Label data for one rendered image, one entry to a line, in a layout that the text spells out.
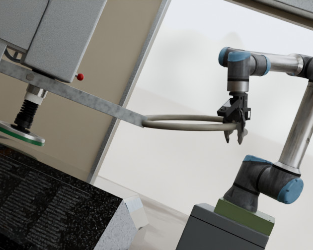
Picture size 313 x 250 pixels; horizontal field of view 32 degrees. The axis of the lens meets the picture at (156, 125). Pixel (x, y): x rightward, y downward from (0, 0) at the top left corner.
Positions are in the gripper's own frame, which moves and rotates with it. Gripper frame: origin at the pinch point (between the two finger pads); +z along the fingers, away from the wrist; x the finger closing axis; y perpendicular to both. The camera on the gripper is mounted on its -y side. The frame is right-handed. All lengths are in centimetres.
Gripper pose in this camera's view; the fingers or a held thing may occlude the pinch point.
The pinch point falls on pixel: (232, 141)
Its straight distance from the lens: 224.4
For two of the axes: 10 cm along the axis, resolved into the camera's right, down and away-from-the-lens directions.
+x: -7.4, -0.8, 6.6
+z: -0.2, 9.9, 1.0
